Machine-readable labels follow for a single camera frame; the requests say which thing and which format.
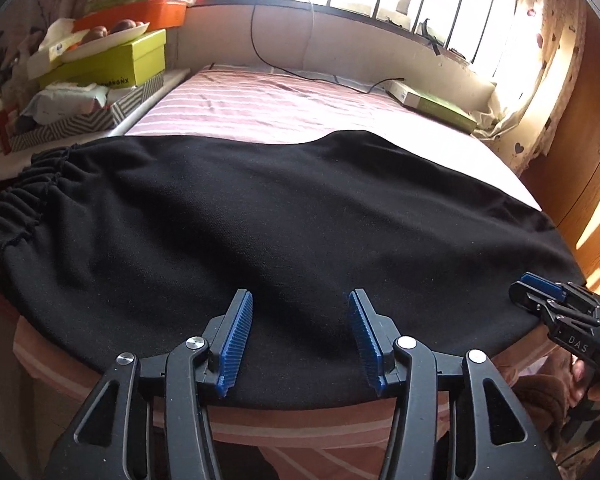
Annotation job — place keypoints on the wooden wardrobe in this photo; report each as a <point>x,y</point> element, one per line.
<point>590,160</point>

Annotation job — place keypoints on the wet wipes packet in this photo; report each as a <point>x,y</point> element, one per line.
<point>65,100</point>

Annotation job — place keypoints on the white plate of fruit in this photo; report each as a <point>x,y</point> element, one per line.
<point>105,40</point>

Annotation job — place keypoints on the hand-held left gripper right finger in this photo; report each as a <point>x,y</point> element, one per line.
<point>367,345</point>

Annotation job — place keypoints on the black curved clip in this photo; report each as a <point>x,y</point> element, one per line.
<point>427,35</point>

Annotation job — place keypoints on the yellow-green shoe box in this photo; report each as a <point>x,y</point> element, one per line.
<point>140,55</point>

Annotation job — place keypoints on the orange box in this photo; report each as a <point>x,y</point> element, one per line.
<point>165,12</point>

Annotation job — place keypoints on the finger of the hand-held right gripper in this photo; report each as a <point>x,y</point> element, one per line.
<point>542,284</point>
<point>535,305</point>

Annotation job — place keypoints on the brown fleece cloth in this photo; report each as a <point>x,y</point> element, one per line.
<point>535,395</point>

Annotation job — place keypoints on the bed with pink striped sheet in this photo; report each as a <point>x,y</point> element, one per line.
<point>280,105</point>

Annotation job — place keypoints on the cream heart-print curtain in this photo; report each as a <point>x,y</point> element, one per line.
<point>550,60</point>

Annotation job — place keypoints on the person's right hand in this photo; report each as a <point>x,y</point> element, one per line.
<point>575,380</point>

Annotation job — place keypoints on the grey chevron-pattern box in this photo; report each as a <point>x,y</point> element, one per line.
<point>95,120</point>

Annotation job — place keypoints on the black pants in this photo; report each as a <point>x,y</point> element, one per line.
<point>280,235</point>

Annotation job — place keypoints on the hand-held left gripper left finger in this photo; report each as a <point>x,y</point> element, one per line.
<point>236,345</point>

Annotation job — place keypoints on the flat green cardboard box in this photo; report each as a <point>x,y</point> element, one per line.
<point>430,105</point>

